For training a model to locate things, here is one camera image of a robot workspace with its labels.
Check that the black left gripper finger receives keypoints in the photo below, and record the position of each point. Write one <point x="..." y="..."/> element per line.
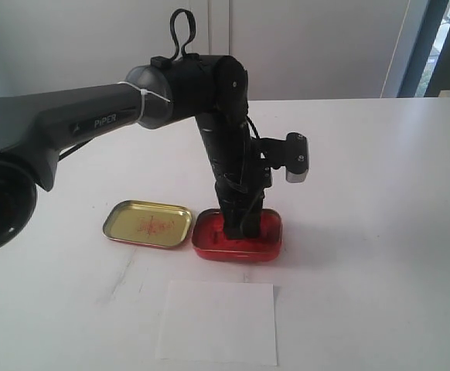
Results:
<point x="232" y="219"/>

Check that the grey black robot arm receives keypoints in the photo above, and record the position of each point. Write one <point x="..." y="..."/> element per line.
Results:
<point x="37" y="131"/>

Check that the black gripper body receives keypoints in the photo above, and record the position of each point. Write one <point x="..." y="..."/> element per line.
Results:
<point x="237" y="167"/>

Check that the red ink pad tin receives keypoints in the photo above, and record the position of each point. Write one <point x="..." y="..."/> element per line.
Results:
<point x="210" y="242"/>

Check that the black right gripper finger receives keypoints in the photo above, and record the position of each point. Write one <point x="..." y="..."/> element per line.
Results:
<point x="252" y="223"/>

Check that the gold tin lid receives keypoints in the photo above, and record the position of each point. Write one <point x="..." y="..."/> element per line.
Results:
<point x="147" y="224"/>

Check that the white zip tie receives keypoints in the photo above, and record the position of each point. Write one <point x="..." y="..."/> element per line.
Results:
<point x="144" y="93"/>

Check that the white paper sheet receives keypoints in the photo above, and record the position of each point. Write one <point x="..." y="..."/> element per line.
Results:
<point x="219" y="322"/>

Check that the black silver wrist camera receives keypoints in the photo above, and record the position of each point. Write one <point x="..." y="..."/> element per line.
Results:
<point x="291" y="153"/>

